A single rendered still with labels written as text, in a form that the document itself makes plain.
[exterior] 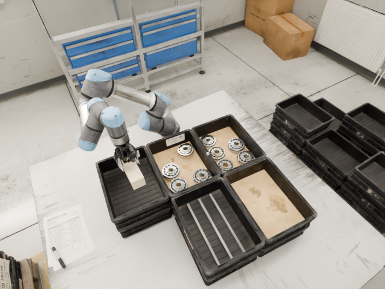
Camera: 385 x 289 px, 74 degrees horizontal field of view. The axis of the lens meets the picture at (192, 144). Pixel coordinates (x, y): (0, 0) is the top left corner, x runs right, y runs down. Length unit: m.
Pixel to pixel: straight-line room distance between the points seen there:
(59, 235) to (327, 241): 1.45
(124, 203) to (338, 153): 1.78
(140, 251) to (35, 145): 2.12
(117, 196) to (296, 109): 1.77
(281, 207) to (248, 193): 0.18
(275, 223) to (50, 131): 2.69
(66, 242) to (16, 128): 2.23
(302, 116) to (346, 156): 0.49
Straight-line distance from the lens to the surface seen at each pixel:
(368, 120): 2.71
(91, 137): 1.12
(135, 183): 1.20
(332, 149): 2.47
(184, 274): 1.42
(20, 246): 2.64
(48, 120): 3.51
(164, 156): 1.60
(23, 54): 3.89
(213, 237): 1.33
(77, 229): 1.64
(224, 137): 1.69
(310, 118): 2.50
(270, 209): 1.44
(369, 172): 2.28
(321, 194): 1.74
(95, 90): 1.44
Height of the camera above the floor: 2.07
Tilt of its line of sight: 49 degrees down
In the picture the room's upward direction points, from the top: 2 degrees counter-clockwise
